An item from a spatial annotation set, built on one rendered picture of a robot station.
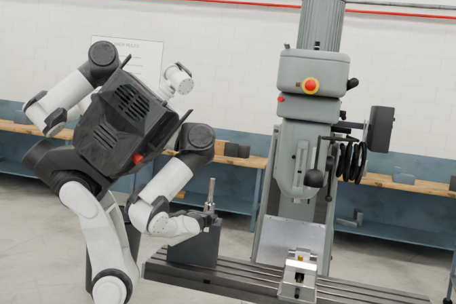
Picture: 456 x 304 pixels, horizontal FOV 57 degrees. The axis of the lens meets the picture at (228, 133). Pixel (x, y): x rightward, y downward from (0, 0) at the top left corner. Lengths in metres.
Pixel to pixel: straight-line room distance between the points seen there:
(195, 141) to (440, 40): 5.18
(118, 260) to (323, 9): 1.32
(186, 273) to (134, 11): 5.27
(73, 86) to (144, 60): 5.07
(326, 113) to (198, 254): 0.81
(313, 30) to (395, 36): 4.21
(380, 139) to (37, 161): 1.40
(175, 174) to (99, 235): 0.35
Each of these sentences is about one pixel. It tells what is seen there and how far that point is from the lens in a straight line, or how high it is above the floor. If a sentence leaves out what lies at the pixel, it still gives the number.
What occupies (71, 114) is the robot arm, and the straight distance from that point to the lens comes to 1.63.
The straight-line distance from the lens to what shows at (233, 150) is 5.57.
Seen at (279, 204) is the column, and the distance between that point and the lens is 2.19.
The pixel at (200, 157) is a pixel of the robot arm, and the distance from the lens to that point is 1.35.
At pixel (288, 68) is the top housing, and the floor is 1.81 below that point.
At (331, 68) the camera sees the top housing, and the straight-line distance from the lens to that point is 1.54.
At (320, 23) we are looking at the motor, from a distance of 1.94.
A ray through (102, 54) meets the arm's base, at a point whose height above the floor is 1.78.
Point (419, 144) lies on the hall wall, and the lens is 6.13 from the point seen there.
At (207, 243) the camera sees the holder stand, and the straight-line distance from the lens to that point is 1.87.
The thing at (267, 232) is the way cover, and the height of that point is 1.02.
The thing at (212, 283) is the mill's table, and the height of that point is 0.90.
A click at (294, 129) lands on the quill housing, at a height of 1.59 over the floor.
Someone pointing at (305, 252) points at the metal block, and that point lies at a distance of 1.84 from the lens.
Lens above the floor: 1.69
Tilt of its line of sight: 5 degrees down
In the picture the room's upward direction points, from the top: 7 degrees clockwise
